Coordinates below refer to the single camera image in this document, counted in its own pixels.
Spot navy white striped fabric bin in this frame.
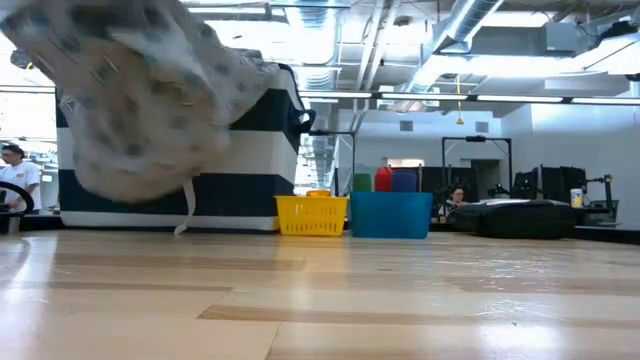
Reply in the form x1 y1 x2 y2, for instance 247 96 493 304
54 61 319 235

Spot standing person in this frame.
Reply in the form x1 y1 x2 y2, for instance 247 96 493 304
0 144 43 212

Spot yellow hanging cord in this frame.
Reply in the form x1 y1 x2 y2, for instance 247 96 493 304
454 73 466 127

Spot teal plastic bin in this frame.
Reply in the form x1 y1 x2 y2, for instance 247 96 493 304
349 191 435 240

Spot black curved hoop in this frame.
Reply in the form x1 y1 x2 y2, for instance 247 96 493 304
0 180 37 217

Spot black metal frame stand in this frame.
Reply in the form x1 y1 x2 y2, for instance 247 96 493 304
441 135 514 201

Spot seated person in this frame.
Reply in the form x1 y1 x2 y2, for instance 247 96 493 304
436 185 469 222

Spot black first aid kit pouch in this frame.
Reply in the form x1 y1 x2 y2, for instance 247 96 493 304
451 198 584 240

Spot black aluminium mount frame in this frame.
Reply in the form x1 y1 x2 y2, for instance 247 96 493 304
428 221 640 247
0 214 64 234

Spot yellow plastic basket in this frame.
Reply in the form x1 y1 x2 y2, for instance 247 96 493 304
274 194 350 238

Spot silver ventilation duct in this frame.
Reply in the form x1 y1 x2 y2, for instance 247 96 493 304
399 0 507 95

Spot grey patterned hospital gown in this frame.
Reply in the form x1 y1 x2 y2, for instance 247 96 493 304
0 0 283 237

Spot black background monitors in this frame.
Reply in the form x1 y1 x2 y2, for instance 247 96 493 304
511 165 589 203

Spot black camera stand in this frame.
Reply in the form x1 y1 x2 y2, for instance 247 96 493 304
584 173 622 227

